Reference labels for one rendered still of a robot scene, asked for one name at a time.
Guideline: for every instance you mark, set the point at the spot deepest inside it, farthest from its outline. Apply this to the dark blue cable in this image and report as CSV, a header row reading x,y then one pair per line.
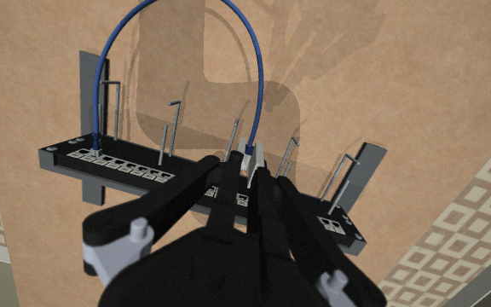
x,y
128,17

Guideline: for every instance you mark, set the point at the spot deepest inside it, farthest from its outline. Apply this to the white network cable plug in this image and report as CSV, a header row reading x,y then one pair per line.
x,y
248,154

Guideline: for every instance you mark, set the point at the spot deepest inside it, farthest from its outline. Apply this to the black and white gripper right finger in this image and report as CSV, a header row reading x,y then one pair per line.
x,y
283,220

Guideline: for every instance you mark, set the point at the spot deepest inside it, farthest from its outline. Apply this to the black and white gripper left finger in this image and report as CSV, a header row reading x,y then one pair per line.
x,y
115,237

